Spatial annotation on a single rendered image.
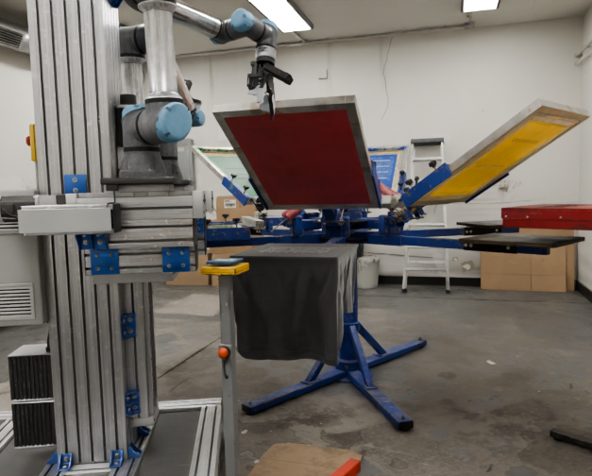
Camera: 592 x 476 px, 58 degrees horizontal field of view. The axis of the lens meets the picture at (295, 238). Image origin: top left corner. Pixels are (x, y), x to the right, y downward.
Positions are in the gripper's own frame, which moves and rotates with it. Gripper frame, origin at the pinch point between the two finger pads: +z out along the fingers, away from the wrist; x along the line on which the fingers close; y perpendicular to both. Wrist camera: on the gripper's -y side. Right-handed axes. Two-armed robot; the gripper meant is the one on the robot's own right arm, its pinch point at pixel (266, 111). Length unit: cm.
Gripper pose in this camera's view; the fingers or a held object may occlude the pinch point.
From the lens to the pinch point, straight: 196.7
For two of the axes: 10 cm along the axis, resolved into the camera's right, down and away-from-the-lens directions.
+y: -9.6, 0.0, 2.8
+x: -2.8, -2.0, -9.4
